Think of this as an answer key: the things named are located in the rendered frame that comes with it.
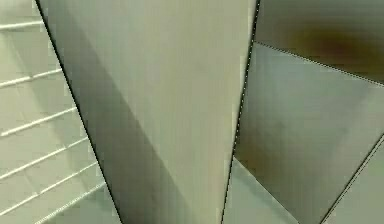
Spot pale grey fridge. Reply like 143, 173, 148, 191
0, 0, 260, 224

